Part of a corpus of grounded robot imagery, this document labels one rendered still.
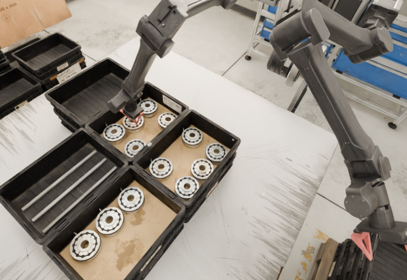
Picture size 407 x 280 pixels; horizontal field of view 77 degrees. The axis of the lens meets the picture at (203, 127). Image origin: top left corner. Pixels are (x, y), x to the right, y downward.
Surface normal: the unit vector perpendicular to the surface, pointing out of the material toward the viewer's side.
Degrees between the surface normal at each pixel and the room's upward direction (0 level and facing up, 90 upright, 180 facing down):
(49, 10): 73
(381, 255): 0
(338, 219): 0
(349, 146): 87
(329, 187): 0
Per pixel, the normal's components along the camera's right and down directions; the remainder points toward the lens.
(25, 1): 0.81, 0.32
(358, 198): -0.79, 0.16
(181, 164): 0.07, -0.61
